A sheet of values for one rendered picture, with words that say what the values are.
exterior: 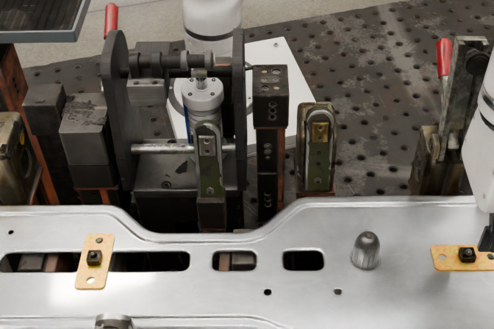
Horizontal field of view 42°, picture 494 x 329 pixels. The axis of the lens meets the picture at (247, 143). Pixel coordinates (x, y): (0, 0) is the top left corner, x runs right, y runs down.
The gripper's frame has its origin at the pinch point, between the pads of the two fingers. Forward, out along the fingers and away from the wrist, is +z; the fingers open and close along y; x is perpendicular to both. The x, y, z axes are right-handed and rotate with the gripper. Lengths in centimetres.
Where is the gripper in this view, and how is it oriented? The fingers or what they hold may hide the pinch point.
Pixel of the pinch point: (482, 212)
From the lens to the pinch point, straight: 79.5
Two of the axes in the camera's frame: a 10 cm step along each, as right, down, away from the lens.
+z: 0.2, 7.1, 7.0
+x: 10.0, -0.1, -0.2
